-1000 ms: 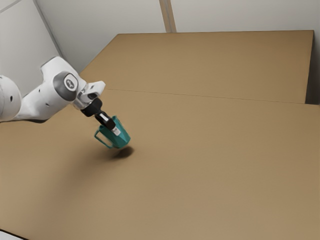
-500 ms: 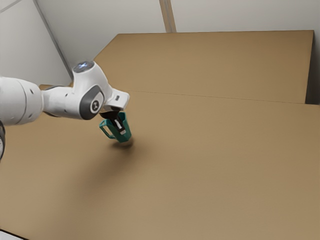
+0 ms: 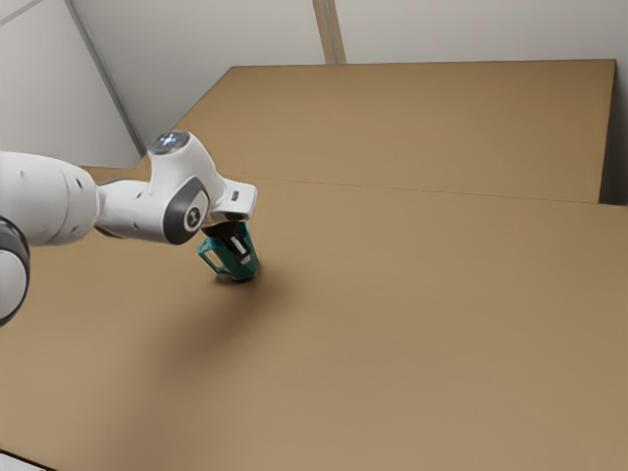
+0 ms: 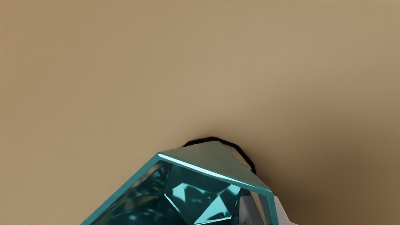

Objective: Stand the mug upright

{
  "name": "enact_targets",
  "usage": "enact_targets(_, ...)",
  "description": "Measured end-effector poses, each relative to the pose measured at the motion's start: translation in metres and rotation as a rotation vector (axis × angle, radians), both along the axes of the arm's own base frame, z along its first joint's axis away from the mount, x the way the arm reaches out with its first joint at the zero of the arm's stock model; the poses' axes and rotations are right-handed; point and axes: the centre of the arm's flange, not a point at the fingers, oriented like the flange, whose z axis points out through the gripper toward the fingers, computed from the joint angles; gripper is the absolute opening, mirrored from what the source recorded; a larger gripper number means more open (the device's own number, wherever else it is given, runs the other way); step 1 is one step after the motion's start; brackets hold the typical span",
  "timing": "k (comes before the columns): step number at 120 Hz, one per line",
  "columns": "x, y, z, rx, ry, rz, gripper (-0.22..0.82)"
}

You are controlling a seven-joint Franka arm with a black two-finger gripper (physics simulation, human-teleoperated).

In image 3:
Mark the teal faceted mug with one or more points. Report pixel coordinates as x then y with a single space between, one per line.
223 255

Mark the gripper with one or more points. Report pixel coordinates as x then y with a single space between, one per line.
219 231

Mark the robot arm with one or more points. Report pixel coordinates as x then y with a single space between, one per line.
122 201

